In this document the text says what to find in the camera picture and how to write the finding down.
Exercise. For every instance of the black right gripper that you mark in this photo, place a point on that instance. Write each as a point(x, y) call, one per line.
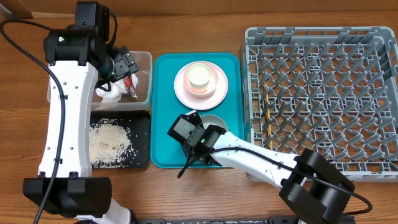
point(189, 152)

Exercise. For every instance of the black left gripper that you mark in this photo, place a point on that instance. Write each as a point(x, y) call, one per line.
point(124, 61)

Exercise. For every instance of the red candy wrapper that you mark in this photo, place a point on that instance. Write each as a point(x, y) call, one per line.
point(130, 84)

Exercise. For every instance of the white bowl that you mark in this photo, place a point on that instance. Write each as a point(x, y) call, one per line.
point(210, 119)

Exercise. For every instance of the white napkin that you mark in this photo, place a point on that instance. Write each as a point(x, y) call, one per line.
point(118, 90)

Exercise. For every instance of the cream paper cup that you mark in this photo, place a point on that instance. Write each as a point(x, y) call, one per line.
point(198, 75)

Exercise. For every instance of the wooden chopstick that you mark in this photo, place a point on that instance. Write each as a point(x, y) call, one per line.
point(269, 131)
point(266, 99)

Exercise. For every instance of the white rice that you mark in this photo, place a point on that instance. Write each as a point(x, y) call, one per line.
point(110, 144)

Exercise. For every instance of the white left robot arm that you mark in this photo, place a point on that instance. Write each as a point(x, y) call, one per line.
point(65, 185)

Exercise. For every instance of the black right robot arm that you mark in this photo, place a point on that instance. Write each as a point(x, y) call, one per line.
point(313, 188)

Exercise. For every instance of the grey dishwasher rack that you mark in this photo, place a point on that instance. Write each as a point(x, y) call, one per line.
point(331, 89)

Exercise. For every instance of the clear plastic bin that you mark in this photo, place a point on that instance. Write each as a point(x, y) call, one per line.
point(143, 81)

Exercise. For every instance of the teal serving tray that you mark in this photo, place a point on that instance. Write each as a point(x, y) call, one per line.
point(166, 152)

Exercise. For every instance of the pink plate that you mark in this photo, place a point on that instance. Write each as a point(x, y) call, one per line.
point(205, 101)

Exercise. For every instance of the pink bowl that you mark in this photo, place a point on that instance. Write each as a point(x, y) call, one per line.
point(207, 90)

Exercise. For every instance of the black plastic tray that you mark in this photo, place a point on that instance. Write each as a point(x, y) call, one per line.
point(139, 123)

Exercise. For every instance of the black mounting rail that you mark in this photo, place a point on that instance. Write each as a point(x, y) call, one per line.
point(275, 219)

